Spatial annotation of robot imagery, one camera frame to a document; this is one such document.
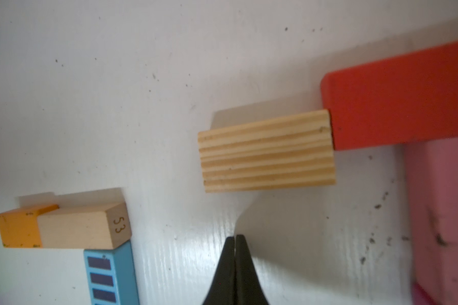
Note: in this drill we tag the light pink block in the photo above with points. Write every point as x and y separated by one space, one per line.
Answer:
432 189

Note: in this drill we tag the natural wood block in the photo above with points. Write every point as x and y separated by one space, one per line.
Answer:
98 227
287 152

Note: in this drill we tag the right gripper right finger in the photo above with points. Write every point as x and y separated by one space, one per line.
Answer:
247 286

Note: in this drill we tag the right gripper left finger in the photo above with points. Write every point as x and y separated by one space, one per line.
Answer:
222 289

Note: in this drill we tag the orange block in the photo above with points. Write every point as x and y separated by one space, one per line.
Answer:
19 228

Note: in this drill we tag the red block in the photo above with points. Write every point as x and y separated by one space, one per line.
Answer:
407 98

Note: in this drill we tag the blue striped block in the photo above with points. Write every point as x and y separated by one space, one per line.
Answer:
111 276

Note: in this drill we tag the magenta block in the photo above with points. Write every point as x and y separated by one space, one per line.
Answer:
422 296

